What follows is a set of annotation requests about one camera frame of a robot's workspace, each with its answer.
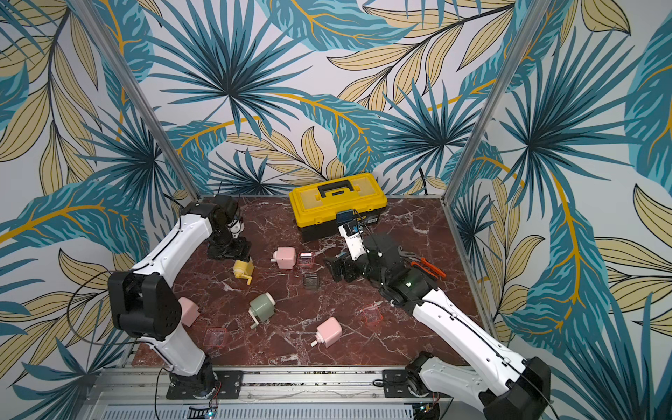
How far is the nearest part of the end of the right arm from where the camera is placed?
2.07 ft

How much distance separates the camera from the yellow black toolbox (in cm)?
95

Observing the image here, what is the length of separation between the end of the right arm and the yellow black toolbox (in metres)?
0.33
